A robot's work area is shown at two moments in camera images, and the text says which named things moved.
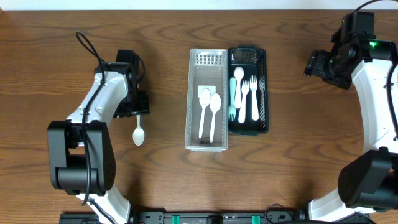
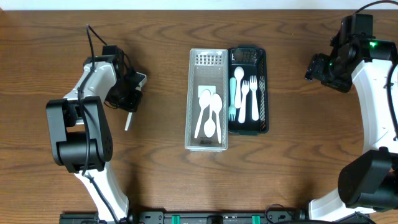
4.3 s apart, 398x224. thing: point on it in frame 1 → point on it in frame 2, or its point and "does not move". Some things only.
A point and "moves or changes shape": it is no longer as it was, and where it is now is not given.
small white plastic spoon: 239,73 does not move
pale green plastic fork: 232,109 does not move
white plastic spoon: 214,103 moves or changes shape
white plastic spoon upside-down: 138,134 → 209,126
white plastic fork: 245,88 does not move
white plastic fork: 253,83 does not move
